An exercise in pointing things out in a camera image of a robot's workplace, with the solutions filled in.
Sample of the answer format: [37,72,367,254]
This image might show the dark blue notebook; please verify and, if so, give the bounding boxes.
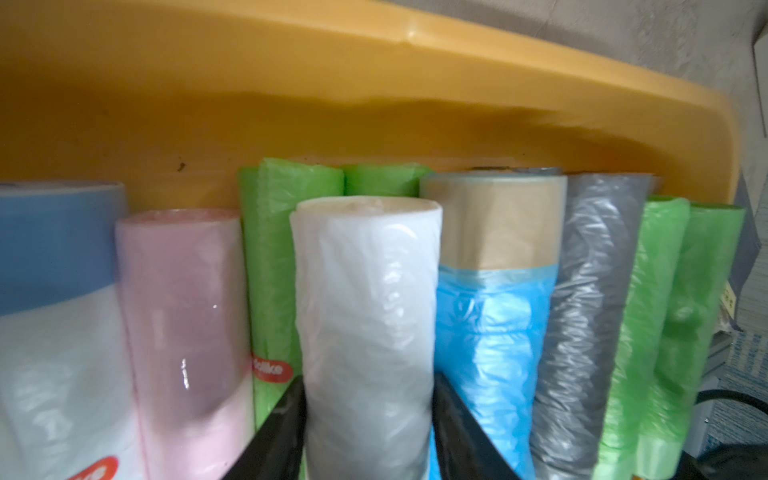
[717,281,740,333]

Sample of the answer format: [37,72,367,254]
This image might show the light blue trash bag roll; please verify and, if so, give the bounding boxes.
[420,171,567,479]

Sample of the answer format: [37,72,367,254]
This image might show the white blue trash bag roll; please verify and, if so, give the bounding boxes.
[1,181,146,479]

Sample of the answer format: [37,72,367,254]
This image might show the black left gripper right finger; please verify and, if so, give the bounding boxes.
[432,373,520,480]

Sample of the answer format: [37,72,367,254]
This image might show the yellow plastic storage tray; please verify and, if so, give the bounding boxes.
[1,1,740,217]

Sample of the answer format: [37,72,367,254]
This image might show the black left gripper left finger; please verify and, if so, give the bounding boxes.
[223,376,307,480]

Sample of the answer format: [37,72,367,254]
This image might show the dark grey trash bag roll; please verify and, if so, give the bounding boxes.
[471,166,563,176]

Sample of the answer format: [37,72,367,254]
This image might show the pink trash bag roll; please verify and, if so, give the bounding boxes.
[116,209,255,479]

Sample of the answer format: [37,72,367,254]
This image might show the short green trash bag roll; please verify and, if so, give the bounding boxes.
[342,163,433,197]

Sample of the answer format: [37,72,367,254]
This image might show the white blue-end trash bag roll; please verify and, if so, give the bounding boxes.
[290,196,443,479]

